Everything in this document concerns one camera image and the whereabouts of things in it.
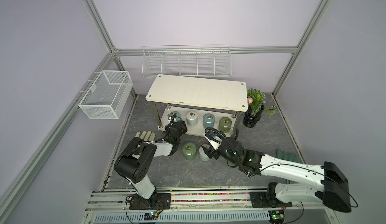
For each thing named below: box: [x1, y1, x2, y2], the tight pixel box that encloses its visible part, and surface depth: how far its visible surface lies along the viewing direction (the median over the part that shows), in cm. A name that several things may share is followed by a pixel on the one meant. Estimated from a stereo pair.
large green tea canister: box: [182, 142, 197, 161], surface depth 85 cm
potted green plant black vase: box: [242, 88, 279, 129], surface depth 87 cm
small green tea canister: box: [218, 116, 233, 134], surface depth 90 cm
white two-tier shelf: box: [145, 74, 249, 137], surface depth 78 cm
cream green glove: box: [135, 130, 156, 142], surface depth 99 cm
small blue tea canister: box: [202, 113, 216, 129], surface depth 92 cm
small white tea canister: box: [185, 110, 199, 127], surface depth 93 cm
